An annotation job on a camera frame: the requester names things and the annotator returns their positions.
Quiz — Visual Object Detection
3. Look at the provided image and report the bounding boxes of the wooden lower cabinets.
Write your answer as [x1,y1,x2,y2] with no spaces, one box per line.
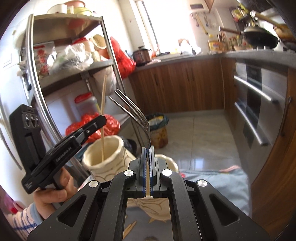
[130,58,295,240]

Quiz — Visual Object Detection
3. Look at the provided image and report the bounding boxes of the red plastic bag on shelf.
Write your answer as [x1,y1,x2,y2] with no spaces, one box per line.
[65,113,120,143]

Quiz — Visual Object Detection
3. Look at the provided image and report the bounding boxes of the wooden chopstick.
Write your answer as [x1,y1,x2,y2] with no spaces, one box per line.
[122,221,137,239]
[100,74,108,162]

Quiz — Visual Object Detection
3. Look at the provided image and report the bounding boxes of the hanging red plastic bag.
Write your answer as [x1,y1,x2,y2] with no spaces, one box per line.
[110,37,136,79]

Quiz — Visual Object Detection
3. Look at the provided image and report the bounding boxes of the trash bin with bag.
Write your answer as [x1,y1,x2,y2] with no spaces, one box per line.
[145,113,169,149]

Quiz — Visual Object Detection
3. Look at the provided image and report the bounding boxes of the white floral ceramic utensil holder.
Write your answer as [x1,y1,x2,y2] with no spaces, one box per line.
[81,134,180,223]

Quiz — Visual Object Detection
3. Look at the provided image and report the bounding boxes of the silver fork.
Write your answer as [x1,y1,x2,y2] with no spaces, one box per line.
[109,89,151,196]

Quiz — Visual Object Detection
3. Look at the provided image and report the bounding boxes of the yellow tin can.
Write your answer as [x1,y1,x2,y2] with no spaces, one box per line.
[208,40,221,52]

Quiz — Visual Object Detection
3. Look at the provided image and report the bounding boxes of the hanging white plastic bag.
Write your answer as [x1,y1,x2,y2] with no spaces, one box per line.
[93,66,116,96]

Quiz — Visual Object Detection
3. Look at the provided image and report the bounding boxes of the left forearm striped sleeve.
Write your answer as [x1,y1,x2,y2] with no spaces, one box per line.
[4,202,43,240]

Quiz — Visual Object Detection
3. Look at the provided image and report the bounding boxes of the stainless built-in oven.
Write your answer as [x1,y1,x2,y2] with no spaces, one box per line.
[232,60,288,183]

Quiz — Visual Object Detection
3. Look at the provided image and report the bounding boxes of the grey countertop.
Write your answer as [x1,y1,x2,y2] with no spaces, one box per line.
[135,49,295,72]

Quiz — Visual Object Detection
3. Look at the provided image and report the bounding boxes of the black wok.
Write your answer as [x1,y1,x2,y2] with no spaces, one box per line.
[219,27,278,49]

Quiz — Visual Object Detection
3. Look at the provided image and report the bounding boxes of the brown pan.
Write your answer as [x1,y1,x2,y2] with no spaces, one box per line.
[249,10,296,43]

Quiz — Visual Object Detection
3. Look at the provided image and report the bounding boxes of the brown rice cooker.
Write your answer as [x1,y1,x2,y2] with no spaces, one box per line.
[132,46,152,67]

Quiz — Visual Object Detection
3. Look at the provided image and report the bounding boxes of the metal shelf rack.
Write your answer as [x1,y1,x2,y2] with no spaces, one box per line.
[22,14,125,146]

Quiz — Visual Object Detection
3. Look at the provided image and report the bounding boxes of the red lid plastic jar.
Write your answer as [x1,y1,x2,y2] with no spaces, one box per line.
[74,92,99,116]

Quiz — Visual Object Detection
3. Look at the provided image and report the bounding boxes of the person's left hand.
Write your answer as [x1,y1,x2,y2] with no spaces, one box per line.
[34,167,77,219]

